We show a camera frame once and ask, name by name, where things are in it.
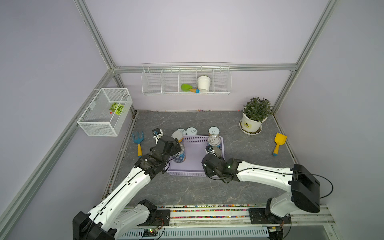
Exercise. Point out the potted green plant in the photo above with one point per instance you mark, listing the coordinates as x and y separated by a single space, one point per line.
255 113

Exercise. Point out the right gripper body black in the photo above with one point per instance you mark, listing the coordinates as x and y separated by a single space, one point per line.
207 172

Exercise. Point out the small orange label can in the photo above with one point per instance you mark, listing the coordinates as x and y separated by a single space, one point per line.
214 131

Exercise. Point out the tall yellow orange can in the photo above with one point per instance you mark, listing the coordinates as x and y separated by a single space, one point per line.
178 135

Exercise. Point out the lavender plastic basket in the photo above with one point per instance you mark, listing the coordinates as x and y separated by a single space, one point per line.
195 151

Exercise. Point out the green toy in side basket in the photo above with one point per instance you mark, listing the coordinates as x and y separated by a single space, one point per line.
117 109

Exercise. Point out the blue Progresso soup can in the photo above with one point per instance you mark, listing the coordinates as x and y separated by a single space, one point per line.
180 158

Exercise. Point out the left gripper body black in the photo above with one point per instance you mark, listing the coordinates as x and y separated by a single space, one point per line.
173 151

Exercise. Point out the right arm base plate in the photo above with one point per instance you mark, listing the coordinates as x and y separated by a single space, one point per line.
259 216

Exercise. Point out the small white empty pot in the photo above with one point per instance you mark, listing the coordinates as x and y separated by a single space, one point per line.
204 83

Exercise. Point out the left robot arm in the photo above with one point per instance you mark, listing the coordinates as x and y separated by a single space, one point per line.
106 220

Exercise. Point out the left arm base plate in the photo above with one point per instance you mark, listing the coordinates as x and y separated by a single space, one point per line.
158 218

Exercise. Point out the green toy scoop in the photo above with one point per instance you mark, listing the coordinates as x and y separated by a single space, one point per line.
189 88

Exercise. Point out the blue toy rake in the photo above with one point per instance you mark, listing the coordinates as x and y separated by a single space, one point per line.
138 137

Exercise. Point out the blue orange soup can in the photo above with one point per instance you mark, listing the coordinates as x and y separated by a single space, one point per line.
215 141

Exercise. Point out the dark navy tomato can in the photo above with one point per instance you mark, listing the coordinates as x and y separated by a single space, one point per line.
217 151

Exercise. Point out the aluminium mounting rail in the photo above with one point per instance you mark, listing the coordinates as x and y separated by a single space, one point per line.
236 215

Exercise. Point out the white wire side basket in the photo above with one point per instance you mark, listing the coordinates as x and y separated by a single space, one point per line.
96 120

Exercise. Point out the white wire wall shelf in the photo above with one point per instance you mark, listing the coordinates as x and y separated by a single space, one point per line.
167 79

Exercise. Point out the yellow toy shovel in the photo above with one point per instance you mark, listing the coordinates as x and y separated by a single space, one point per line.
280 139

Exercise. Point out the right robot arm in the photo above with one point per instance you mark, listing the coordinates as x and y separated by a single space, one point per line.
302 188

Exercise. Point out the small pink label can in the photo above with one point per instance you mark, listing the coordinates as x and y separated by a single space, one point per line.
183 131

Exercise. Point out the small green label can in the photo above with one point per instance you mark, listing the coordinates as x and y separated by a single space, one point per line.
192 131

